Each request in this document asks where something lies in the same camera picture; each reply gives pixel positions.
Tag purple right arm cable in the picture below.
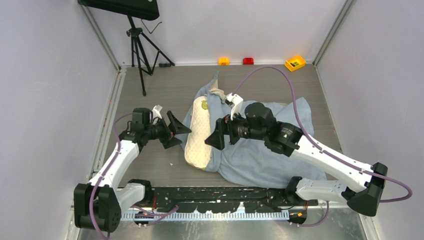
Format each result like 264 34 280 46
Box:
231 66 413 228

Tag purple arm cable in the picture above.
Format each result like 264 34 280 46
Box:
88 113 180 240
231 66 413 228

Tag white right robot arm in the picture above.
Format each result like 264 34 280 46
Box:
204 102 388 217

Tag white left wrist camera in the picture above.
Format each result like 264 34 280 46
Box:
151 104 163 121

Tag blue pillowcase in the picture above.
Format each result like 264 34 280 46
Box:
178 72 327 189

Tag orange toy block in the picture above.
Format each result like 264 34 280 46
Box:
218 57 230 66

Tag cream pillow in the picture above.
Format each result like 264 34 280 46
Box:
184 95 212 170

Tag red toy block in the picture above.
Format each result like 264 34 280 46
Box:
242 57 255 65

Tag small black block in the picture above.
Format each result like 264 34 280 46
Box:
158 62 172 68

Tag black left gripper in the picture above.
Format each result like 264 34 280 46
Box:
144 111 191 149

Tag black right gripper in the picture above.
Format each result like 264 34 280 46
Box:
205 106 267 149

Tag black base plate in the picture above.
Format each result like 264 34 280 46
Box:
134 186 318 214

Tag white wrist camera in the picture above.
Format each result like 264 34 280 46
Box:
224 92 244 121
151 104 163 121

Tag yellow plastic bin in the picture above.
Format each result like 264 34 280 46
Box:
284 55 307 72

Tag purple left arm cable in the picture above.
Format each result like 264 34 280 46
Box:
88 113 180 240

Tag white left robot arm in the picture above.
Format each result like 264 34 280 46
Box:
73 105 191 237

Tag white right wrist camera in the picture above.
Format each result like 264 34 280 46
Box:
224 92 244 121

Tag black tripod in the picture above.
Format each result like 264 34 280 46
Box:
126 16 176 96

